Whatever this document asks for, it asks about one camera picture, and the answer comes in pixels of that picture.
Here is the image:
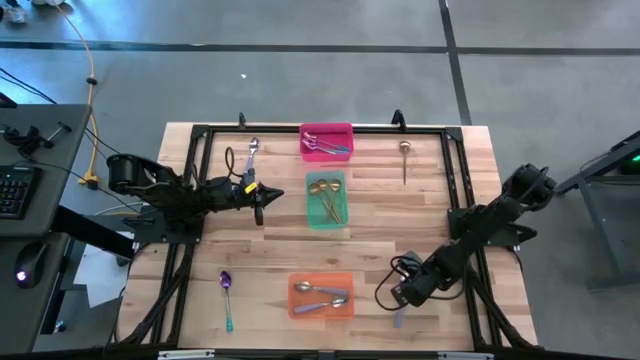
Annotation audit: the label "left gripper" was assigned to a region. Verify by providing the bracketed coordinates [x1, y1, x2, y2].
[214, 176, 285, 227]

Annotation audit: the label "utensils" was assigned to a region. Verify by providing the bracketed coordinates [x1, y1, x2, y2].
[301, 131, 352, 153]

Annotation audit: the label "teal plastic bin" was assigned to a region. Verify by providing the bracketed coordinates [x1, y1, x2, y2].
[304, 170, 350, 231]

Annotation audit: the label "pink plastic bin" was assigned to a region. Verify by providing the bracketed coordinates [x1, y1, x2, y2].
[298, 122, 355, 164]

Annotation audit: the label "orange plastic bin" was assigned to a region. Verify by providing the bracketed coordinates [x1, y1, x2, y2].
[287, 271, 356, 321]

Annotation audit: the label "white paper sheet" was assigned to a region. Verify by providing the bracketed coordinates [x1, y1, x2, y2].
[73, 243, 135, 309]

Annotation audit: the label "grey desk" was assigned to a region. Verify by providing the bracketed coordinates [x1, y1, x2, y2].
[0, 103, 95, 237]

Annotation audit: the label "black desk clamp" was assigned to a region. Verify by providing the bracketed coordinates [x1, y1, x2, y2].
[0, 120, 74, 157]

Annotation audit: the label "black computer mouse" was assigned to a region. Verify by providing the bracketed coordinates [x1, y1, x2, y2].
[13, 241, 50, 291]

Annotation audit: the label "black keyboard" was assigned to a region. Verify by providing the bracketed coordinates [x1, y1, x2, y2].
[0, 164, 45, 221]

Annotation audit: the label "dark lower desk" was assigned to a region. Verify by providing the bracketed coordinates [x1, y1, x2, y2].
[0, 231, 72, 355]

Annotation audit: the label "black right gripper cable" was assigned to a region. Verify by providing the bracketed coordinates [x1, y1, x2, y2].
[373, 253, 469, 312]

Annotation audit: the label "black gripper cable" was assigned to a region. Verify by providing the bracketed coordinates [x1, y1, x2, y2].
[373, 253, 469, 312]
[223, 145, 247, 182]

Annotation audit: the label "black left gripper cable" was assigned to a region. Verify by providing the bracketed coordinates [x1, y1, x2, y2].
[223, 145, 247, 182]

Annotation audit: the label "black aluminium table frame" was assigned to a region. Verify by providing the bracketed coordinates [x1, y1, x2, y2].
[112, 123, 539, 360]

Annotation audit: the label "grey neighbouring table frame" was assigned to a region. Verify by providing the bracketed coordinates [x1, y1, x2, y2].
[553, 128, 640, 292]

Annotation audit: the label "yellow floor cable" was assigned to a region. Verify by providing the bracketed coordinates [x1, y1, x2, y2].
[49, 1, 102, 190]

